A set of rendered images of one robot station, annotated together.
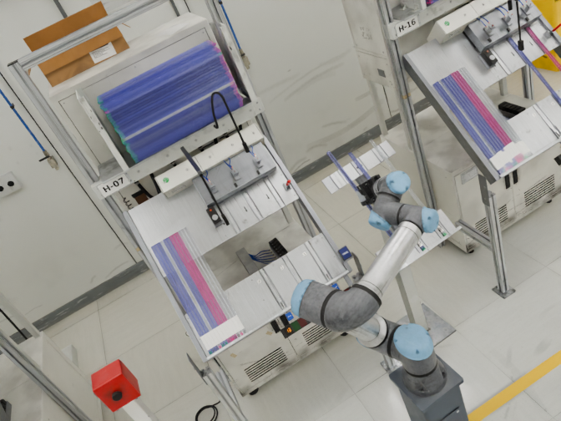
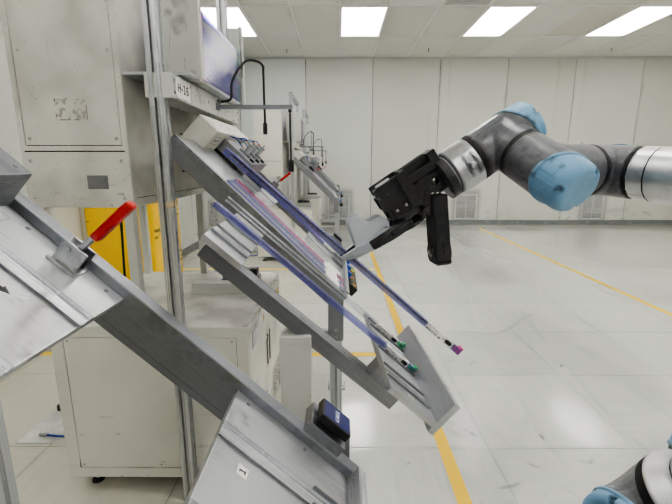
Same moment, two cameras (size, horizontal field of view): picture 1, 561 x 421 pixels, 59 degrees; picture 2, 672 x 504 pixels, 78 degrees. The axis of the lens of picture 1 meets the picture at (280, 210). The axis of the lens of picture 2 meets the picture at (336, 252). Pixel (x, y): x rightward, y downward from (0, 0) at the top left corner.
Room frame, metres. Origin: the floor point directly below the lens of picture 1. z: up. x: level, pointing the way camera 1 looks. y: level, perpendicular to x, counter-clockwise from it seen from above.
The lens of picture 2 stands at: (1.47, 0.33, 1.13)
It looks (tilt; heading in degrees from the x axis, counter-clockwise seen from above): 12 degrees down; 281
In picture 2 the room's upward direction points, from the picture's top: straight up
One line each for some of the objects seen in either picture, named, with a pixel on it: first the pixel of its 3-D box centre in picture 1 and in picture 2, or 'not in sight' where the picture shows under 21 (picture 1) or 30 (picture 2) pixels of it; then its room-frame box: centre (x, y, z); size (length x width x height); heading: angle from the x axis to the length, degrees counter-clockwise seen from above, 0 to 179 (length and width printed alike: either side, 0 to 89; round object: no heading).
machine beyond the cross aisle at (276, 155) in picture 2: not in sight; (287, 179); (3.01, -4.63, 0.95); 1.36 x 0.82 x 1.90; 10
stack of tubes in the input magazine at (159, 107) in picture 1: (172, 100); not in sight; (1.99, 0.21, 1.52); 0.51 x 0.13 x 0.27; 100
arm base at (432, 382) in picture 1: (422, 368); not in sight; (1.07, -0.22, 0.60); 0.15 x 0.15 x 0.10
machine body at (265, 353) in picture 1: (260, 295); not in sight; (2.10, 0.29, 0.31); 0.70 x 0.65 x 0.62; 100
